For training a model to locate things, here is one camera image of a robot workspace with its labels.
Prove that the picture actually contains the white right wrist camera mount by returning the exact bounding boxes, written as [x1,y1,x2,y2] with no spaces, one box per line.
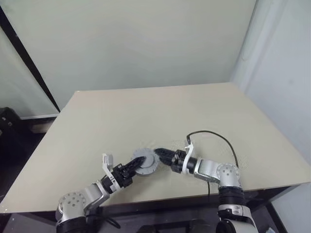
[182,142,195,175]

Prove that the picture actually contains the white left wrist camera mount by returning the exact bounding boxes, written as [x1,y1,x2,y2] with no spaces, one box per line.
[101,152,121,194]

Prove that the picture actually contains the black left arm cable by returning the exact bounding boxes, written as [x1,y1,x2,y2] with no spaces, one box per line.
[86,207,121,230]

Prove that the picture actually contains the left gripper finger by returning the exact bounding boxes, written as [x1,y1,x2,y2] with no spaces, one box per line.
[124,156,147,171]
[128,159,147,177]

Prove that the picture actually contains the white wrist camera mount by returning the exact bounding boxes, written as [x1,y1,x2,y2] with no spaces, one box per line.
[101,152,121,194]
[182,142,195,175]

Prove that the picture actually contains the black diagonal wall strip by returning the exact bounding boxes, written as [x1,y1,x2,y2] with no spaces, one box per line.
[0,4,61,114]

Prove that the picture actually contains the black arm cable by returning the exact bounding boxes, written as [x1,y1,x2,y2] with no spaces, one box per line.
[86,207,121,230]
[186,130,241,195]

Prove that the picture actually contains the grey round disc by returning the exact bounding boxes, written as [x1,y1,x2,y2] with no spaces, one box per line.
[134,155,160,177]

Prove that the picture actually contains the black case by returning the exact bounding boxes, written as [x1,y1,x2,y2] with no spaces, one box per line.
[0,106,24,137]

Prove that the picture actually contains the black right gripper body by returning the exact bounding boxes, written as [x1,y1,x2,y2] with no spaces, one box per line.
[171,150,188,174]

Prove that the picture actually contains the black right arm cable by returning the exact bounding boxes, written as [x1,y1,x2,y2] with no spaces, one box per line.
[186,130,241,195]

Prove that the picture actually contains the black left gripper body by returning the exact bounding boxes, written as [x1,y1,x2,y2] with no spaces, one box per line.
[111,163,134,190]

